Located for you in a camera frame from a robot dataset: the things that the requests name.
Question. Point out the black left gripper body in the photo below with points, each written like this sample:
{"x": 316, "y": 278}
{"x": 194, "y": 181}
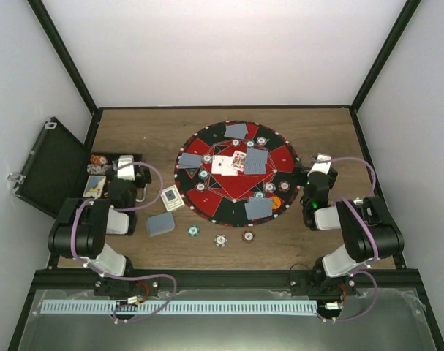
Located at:
{"x": 142, "y": 181}

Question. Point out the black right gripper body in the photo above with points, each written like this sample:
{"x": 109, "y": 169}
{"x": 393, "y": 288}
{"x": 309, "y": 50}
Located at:
{"x": 303, "y": 171}

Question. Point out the brown red poker chip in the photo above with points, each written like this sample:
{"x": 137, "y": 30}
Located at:
{"x": 284, "y": 186}
{"x": 236, "y": 142}
{"x": 200, "y": 187}

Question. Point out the blue patterned card deck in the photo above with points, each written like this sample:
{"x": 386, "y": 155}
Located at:
{"x": 160, "y": 224}

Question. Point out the king face up card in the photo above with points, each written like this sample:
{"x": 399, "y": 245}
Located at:
{"x": 238, "y": 160}

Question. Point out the face up playing card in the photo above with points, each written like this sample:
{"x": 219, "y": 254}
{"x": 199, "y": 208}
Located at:
{"x": 230, "y": 169}

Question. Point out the ace of clubs card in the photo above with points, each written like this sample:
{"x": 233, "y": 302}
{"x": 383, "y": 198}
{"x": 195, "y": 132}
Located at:
{"x": 219, "y": 165}

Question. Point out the white blue chip stack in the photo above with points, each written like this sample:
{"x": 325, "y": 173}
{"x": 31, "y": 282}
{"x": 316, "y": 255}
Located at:
{"x": 220, "y": 241}

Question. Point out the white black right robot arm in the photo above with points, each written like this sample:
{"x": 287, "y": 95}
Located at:
{"x": 369, "y": 232}

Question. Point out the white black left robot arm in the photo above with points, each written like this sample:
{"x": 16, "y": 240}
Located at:
{"x": 81, "y": 228}

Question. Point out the card deck in case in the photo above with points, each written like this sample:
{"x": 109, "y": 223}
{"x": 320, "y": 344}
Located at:
{"x": 94, "y": 186}

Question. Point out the mixed chips in case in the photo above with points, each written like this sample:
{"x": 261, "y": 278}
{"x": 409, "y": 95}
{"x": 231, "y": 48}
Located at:
{"x": 98, "y": 165}

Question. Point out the orange big blind button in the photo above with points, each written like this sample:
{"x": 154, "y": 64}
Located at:
{"x": 276, "y": 202}

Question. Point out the playing card deck box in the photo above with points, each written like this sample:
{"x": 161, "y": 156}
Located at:
{"x": 172, "y": 199}

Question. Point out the black poker set case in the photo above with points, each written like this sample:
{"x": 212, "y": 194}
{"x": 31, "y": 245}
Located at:
{"x": 56, "y": 169}

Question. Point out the round red black poker mat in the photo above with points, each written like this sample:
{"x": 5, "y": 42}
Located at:
{"x": 222, "y": 202}

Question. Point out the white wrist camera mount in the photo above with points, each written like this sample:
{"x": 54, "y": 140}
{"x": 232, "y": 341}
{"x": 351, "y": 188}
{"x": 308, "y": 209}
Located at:
{"x": 125, "y": 168}

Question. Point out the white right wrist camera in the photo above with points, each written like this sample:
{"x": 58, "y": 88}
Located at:
{"x": 321, "y": 164}

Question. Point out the light blue slotted rail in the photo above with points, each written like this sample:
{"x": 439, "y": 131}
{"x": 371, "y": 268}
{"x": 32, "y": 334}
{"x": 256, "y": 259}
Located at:
{"x": 277, "y": 307}

